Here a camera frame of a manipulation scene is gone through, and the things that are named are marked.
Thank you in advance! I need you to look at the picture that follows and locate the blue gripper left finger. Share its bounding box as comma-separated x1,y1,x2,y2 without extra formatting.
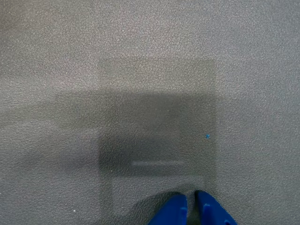
147,193,188,225

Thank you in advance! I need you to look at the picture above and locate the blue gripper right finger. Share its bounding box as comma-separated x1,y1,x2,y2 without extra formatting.
195,190,238,225

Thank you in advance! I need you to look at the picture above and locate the grey mat with lettering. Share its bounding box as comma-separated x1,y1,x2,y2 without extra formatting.
0,0,300,225

